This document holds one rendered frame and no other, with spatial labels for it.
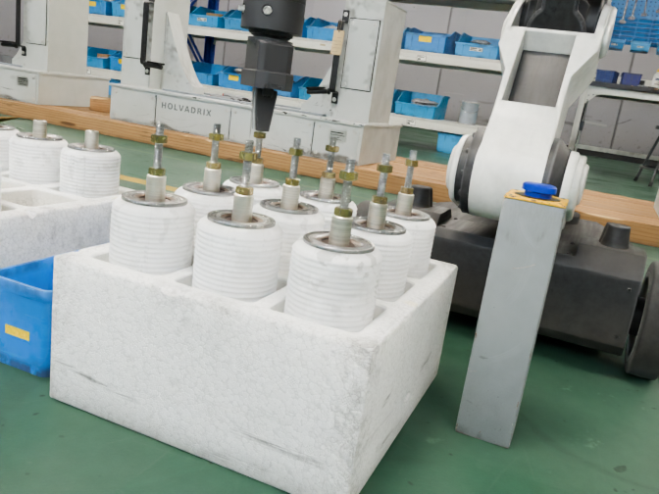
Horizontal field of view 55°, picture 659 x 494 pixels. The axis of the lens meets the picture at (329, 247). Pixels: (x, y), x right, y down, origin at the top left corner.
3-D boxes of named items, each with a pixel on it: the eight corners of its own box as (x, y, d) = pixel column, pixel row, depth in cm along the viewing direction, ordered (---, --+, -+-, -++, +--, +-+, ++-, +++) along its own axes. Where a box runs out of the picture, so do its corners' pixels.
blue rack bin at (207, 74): (209, 83, 672) (211, 63, 667) (239, 88, 658) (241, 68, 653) (180, 80, 627) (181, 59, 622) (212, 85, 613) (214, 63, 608)
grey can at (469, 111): (459, 123, 547) (464, 101, 542) (478, 125, 541) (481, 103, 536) (455, 123, 533) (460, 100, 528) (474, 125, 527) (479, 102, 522)
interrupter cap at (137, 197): (124, 193, 77) (124, 187, 76) (187, 199, 78) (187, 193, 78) (118, 206, 70) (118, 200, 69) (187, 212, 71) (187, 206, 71)
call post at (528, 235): (464, 409, 88) (511, 190, 80) (515, 425, 85) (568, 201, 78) (454, 431, 81) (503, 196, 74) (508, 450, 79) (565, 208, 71)
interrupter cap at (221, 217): (288, 230, 70) (288, 223, 70) (229, 233, 65) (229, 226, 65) (251, 214, 75) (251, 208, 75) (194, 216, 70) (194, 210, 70)
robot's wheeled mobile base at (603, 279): (433, 241, 179) (455, 123, 171) (630, 285, 160) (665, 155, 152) (349, 295, 122) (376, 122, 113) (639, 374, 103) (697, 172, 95)
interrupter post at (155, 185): (144, 199, 75) (146, 172, 74) (165, 201, 75) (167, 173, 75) (143, 203, 73) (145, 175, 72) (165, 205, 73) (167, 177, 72)
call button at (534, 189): (521, 195, 78) (525, 179, 78) (554, 202, 77) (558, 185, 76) (517, 199, 75) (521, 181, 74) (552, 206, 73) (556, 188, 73)
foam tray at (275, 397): (223, 311, 111) (232, 212, 107) (436, 374, 98) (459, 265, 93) (47, 397, 76) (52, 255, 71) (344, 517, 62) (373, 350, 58)
